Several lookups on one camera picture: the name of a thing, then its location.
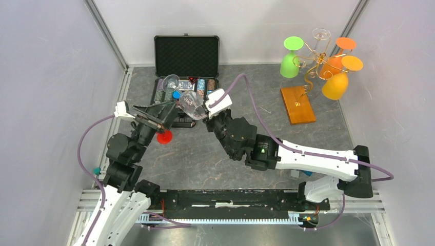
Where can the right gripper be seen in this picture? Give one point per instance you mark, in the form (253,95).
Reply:
(211,120)

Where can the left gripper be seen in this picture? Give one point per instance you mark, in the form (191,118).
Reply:
(165,111)

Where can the red plastic wine glass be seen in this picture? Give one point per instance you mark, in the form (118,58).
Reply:
(165,137)

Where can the clear wine glass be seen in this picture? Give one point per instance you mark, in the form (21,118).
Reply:
(319,45)
(189,102)

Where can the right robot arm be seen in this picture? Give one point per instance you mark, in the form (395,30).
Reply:
(342,175)

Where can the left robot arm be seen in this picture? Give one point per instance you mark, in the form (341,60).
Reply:
(123,197)

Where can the wooden rack base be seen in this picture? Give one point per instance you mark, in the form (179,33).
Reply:
(297,105)

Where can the green plastic wine glass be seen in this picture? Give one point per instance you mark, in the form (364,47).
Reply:
(290,65)

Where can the yellow plastic wine glass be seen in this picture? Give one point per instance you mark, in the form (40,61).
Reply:
(336,86)

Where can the orange plastic wine glass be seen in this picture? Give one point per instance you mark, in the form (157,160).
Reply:
(334,64)

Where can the blue round chip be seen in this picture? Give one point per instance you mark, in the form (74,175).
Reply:
(176,95)

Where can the playing card deck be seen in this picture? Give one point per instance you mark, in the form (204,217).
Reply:
(186,85)

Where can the black poker chip case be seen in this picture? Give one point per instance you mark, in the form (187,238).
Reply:
(193,58)

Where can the teal small block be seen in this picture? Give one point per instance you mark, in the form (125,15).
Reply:
(96,171)

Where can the blue green building blocks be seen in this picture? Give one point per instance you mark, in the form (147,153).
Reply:
(308,173)

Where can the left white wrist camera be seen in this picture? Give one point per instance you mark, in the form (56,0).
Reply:
(122,111)

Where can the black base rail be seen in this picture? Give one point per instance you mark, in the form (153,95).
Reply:
(233,204)

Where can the gold wire glass rack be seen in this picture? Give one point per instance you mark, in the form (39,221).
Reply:
(320,65)

